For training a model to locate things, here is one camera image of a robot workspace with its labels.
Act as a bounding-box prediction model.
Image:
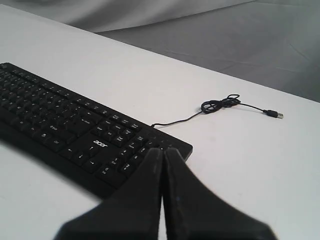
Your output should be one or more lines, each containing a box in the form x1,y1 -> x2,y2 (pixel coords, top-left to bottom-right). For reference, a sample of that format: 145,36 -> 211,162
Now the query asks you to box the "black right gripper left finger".
58,148 -> 163,240

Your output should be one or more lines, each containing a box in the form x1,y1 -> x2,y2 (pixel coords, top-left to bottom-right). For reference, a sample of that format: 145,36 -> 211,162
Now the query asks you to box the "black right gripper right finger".
162,148 -> 275,240

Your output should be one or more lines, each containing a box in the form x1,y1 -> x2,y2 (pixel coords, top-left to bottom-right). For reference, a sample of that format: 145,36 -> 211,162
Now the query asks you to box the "black acer keyboard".
0,62 -> 193,198

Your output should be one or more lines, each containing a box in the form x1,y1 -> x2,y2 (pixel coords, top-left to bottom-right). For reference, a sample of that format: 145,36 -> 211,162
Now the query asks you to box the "grey backdrop cloth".
2,0 -> 320,102

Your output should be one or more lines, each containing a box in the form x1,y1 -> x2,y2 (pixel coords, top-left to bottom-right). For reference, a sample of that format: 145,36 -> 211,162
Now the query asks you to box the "black USB cable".
150,93 -> 285,129

